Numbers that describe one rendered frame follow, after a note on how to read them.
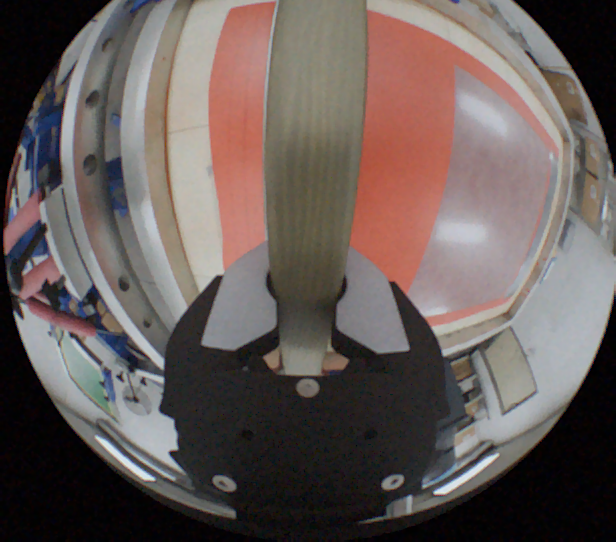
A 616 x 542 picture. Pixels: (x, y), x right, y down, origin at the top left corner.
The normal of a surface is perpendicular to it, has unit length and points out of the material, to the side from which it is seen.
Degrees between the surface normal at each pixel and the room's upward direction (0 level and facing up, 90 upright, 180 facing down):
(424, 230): 0
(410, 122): 0
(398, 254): 0
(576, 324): 90
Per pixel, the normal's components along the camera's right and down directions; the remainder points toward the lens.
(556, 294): -1.00, -0.04
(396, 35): 0.02, 0.49
